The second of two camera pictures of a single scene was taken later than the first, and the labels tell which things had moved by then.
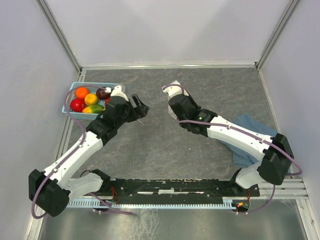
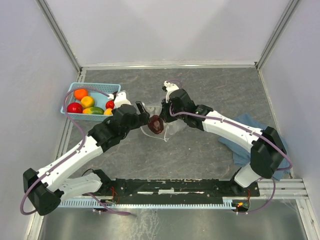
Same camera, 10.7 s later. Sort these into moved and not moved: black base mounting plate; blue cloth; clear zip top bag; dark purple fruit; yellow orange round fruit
Moved: clear zip top bag; yellow orange round fruit; dark purple fruit
Not moved: blue cloth; black base mounting plate
